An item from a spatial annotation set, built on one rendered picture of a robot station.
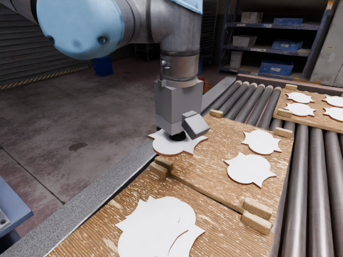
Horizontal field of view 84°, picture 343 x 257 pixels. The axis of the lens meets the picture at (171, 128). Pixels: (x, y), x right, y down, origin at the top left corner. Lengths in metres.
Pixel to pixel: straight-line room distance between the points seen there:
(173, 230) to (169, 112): 0.23
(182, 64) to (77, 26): 0.19
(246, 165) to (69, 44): 0.53
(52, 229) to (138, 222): 0.21
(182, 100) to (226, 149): 0.34
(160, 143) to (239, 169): 0.26
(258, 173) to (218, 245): 0.24
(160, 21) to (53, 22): 0.17
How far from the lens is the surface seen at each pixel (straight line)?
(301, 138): 0.89
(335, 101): 1.28
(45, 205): 1.94
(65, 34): 0.24
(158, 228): 0.43
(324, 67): 4.87
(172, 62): 0.36
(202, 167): 0.59
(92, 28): 0.23
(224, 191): 0.54
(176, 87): 0.37
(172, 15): 0.35
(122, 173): 0.62
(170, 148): 0.43
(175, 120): 0.39
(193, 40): 0.36
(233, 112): 0.96
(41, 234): 0.56
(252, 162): 0.64
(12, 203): 0.74
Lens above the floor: 1.34
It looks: 32 degrees down
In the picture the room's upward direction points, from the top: straight up
